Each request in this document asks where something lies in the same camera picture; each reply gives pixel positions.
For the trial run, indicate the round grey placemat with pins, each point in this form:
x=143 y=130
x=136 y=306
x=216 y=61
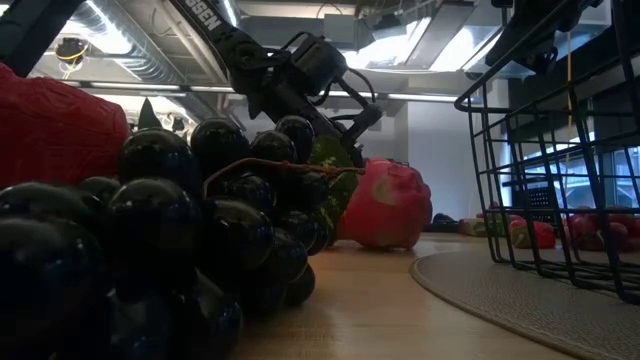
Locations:
x=500 y=310

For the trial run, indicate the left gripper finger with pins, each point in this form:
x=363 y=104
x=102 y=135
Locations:
x=357 y=147

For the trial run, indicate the black grape bunch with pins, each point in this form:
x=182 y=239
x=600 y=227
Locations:
x=150 y=225

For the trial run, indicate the small dark rounded object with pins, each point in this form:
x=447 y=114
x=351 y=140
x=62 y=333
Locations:
x=444 y=222

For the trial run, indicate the grey ceiling ventilation box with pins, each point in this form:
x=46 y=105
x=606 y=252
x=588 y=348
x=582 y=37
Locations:
x=345 y=30

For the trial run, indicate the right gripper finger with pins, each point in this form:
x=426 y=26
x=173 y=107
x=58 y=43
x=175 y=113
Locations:
x=535 y=30

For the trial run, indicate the snake plant in white pot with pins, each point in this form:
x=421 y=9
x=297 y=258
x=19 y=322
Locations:
x=148 y=120

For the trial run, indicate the red grape bunch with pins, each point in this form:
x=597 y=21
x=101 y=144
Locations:
x=605 y=230

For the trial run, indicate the pink dragon fruit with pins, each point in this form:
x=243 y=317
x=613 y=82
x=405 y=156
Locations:
x=395 y=210

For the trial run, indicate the silver ventilation duct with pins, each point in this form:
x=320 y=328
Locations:
x=150 y=45

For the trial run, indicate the long ceiling light bar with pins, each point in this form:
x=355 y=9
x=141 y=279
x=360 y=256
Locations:
x=135 y=86

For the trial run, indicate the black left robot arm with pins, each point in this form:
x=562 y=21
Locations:
x=205 y=22

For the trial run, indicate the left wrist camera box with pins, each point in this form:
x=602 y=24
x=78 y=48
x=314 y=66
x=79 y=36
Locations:
x=317 y=65

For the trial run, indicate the red bell pepper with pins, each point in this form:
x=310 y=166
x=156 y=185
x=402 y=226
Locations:
x=55 y=125

